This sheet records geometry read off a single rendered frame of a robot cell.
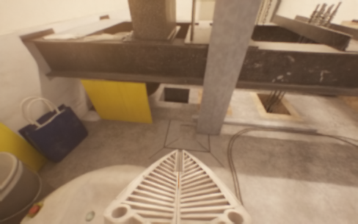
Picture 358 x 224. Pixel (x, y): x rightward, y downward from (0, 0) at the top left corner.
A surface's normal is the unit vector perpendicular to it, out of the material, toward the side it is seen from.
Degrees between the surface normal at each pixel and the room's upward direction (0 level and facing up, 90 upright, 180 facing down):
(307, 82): 90
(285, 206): 0
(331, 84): 90
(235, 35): 90
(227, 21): 90
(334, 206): 0
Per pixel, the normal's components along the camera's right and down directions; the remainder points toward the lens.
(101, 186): -0.04, 0.37
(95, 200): 0.00, -0.74
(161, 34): -0.12, 0.66
